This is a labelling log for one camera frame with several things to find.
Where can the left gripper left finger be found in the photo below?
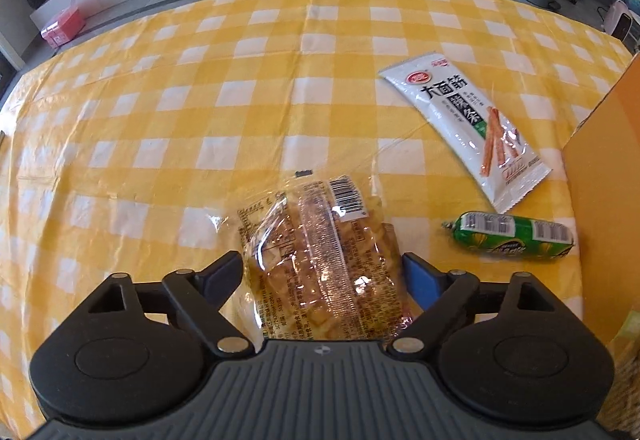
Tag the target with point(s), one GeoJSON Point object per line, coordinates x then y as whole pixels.
{"type": "Point", "coordinates": [198, 298]}

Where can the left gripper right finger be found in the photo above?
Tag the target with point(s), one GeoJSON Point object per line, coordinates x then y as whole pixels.
{"type": "Point", "coordinates": [445, 299]}

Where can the green sausage stick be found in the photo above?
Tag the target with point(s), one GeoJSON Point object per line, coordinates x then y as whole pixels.
{"type": "Point", "coordinates": [509, 235]}

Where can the clear waffle cake packet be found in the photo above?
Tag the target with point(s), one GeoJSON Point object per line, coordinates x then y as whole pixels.
{"type": "Point", "coordinates": [320, 263]}

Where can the white spicy stick packet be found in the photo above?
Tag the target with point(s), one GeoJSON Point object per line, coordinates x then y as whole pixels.
{"type": "Point", "coordinates": [491, 148]}

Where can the yellow checkered tablecloth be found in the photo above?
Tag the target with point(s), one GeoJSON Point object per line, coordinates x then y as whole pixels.
{"type": "Point", "coordinates": [121, 150]}

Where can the orange cardboard box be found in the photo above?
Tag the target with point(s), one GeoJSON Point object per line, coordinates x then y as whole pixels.
{"type": "Point", "coordinates": [601, 162]}

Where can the pink box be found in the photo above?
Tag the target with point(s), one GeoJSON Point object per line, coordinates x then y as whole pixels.
{"type": "Point", "coordinates": [64, 27]}

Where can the pink small heater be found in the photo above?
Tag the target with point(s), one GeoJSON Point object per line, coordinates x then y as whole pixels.
{"type": "Point", "coordinates": [621, 23]}

